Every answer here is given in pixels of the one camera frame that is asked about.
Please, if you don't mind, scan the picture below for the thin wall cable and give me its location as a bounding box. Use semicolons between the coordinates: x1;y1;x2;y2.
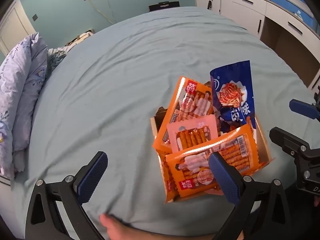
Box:
86;0;117;25

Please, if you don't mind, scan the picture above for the white desk with drawers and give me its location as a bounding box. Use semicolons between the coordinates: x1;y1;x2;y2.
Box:
260;0;320;88

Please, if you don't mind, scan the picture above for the bedside table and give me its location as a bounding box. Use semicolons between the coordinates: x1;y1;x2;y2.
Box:
65;29;96;47

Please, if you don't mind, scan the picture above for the window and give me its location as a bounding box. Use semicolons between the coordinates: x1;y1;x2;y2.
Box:
269;0;320;34

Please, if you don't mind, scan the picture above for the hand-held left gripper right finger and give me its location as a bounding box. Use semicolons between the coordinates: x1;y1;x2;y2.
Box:
209;151;292;240

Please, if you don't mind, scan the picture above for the pink snack packet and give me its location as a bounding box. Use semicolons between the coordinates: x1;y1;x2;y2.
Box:
166;115;219;154

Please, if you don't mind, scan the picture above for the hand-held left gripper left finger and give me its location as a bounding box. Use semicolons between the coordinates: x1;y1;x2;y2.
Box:
25;151;108;240

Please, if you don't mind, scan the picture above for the white cabinet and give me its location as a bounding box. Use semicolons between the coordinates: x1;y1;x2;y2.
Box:
192;0;268;37

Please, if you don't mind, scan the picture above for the floral lilac quilt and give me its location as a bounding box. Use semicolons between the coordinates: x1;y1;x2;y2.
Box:
0;32;49;180

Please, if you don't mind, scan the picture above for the black chair back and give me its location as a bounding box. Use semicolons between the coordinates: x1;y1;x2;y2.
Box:
149;1;180;12

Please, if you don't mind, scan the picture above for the white door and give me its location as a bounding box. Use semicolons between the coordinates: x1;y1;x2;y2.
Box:
0;0;35;57

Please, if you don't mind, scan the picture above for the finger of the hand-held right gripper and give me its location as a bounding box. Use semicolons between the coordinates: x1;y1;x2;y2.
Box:
289;99;320;121
269;127;310;158

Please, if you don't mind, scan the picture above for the cardboard box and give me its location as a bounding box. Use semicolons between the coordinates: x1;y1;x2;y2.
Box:
149;80;275;204

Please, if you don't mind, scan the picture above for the blue snack packet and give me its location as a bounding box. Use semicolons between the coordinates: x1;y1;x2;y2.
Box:
209;60;256;134

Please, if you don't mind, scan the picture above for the grey patterned pillow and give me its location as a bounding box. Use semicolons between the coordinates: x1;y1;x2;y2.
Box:
46;46;68;74

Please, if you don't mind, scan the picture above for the orange snack packet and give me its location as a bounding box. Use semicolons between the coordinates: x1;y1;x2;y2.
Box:
160;76;215;153
165;124;259;198
155;147;180;203

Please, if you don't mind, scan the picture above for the light blue bed sheet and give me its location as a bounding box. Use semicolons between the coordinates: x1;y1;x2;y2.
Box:
11;6;320;240

